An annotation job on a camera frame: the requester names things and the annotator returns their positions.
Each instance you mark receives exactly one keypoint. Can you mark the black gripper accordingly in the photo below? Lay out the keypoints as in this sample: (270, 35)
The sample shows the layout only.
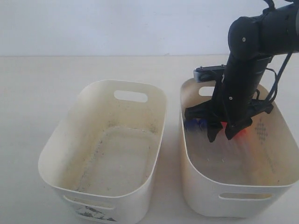
(229, 108)

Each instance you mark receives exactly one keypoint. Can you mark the white plastic bin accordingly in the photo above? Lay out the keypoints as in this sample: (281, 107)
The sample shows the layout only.
(216, 184)
(102, 157)

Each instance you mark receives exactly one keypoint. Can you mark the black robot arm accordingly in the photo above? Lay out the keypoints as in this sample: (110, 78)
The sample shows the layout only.
(253, 42)

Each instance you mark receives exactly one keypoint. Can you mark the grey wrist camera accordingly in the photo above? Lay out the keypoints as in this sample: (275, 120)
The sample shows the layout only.
(209, 73)

